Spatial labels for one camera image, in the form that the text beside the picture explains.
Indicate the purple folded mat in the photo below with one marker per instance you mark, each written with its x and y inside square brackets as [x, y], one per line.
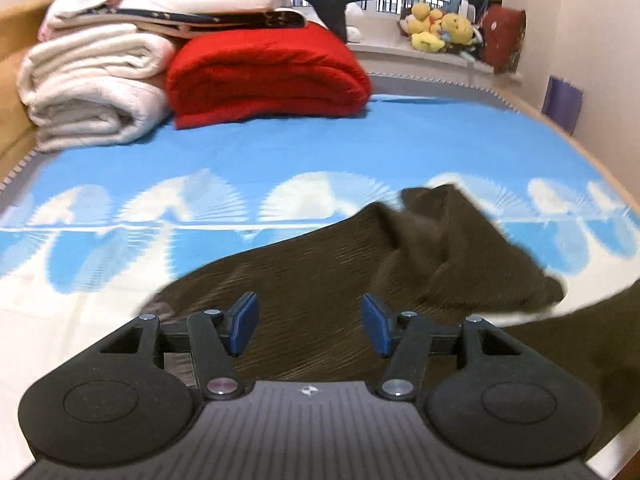
[562, 102]

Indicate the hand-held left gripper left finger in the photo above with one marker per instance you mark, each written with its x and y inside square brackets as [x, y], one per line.
[246, 324]

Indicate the white folded fluffy blanket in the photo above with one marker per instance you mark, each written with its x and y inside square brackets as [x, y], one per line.
[95, 85]

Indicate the red bag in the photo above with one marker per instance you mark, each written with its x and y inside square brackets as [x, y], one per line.
[502, 37]

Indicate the wooden bed frame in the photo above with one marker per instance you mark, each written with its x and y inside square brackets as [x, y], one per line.
[560, 125]

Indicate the blue and white bed sheet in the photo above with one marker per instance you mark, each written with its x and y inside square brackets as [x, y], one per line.
[280, 155]

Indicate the navy patterned folded blanket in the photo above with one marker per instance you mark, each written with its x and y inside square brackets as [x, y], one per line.
[215, 19]

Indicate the yellow plush toys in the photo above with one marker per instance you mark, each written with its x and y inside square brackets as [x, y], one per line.
[440, 27]

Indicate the red folded blanket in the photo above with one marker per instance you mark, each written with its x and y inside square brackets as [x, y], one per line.
[265, 70]

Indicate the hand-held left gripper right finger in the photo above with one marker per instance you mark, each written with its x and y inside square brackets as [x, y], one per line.
[376, 326]

